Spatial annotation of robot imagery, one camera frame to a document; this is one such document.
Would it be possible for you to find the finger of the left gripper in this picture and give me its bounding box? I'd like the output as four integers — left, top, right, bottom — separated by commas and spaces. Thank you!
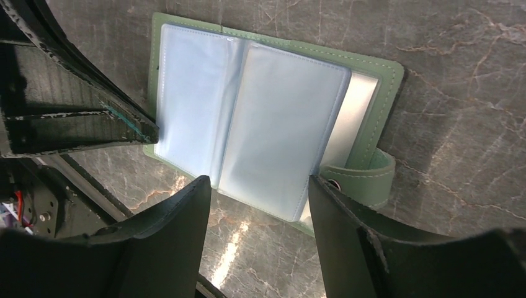
8, 1, 156, 128
1, 8, 159, 158

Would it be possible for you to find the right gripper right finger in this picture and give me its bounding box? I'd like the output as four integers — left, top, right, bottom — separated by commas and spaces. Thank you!
309, 176, 465, 297

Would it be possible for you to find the green card holder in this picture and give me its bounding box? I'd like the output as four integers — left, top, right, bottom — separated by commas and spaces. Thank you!
144, 12, 405, 233

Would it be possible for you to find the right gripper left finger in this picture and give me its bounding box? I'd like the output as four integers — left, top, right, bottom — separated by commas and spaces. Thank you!
62, 176, 212, 297

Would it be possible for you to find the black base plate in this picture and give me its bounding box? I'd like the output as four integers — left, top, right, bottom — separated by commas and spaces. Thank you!
1, 155, 132, 238

